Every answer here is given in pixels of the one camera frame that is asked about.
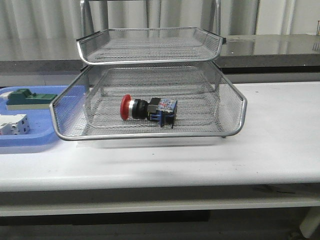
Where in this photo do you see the red emergency stop button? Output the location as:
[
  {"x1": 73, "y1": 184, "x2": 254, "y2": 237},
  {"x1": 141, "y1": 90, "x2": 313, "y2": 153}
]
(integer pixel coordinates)
[{"x1": 120, "y1": 94, "x2": 178, "y2": 129}]

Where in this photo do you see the white circuit breaker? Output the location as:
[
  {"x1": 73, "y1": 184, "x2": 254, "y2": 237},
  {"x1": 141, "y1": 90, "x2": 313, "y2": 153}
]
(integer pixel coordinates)
[{"x1": 0, "y1": 114, "x2": 30, "y2": 136}]

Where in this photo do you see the wire basket on counter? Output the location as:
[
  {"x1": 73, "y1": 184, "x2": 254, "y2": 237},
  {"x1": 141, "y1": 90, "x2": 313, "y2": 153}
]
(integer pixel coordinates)
[{"x1": 316, "y1": 20, "x2": 320, "y2": 36}]

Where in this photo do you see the green terminal block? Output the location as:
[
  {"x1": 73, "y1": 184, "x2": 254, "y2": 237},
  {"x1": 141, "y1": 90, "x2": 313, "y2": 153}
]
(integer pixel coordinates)
[{"x1": 6, "y1": 88, "x2": 57, "y2": 110}]

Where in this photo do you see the white table leg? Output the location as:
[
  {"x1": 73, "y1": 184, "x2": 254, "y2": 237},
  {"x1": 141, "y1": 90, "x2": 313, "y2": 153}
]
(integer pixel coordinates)
[{"x1": 299, "y1": 206, "x2": 320, "y2": 239}]

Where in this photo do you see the grey stone counter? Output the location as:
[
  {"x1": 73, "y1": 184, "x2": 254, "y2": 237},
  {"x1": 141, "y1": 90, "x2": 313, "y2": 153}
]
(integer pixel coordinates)
[{"x1": 0, "y1": 34, "x2": 320, "y2": 74}]

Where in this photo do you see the grey metal rack frame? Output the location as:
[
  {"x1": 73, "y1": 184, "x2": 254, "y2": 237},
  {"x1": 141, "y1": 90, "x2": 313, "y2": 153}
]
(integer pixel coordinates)
[{"x1": 79, "y1": 0, "x2": 228, "y2": 139}]

